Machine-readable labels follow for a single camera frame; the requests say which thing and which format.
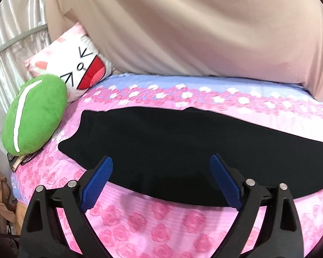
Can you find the cat face pillow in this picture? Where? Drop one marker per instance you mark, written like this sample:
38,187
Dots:
78,61

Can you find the dark flat device under pillow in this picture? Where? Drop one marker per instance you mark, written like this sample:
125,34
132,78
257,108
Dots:
32,158

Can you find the black pants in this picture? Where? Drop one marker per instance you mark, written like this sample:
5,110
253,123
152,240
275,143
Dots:
164,145

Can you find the pink floral bedsheet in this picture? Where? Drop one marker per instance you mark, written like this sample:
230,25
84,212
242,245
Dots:
150,220

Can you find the grey metal bar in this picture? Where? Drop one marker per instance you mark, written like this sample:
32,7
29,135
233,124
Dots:
16,40

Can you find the beige hanging cloth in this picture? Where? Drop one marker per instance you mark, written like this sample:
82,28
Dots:
191,32

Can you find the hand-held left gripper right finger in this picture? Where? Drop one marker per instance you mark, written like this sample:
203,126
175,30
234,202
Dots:
226,182

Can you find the green plush pillow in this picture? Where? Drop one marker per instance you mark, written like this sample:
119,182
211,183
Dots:
40,113

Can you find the tan crumpled clothing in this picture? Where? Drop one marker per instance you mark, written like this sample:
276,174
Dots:
0,190

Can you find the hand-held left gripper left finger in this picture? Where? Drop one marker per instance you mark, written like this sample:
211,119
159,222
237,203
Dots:
97,182

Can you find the silver satin curtain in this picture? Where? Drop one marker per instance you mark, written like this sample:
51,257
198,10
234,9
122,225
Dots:
16,13

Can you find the tan flat object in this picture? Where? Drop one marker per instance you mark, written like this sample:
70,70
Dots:
15,163

